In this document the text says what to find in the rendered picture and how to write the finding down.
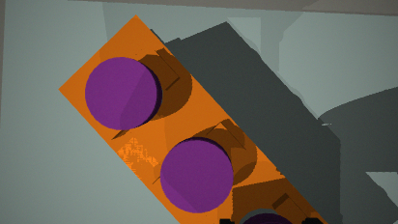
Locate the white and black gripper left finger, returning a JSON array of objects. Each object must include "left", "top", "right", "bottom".
[{"left": 219, "top": 218, "right": 235, "bottom": 224}]

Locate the purple cylinder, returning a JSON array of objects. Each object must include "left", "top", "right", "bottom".
[
  {"left": 85, "top": 57, "right": 162, "bottom": 130},
  {"left": 159, "top": 137, "right": 234, "bottom": 213}
]

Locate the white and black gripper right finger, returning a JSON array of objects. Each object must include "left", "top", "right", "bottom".
[{"left": 301, "top": 217, "right": 324, "bottom": 224}]

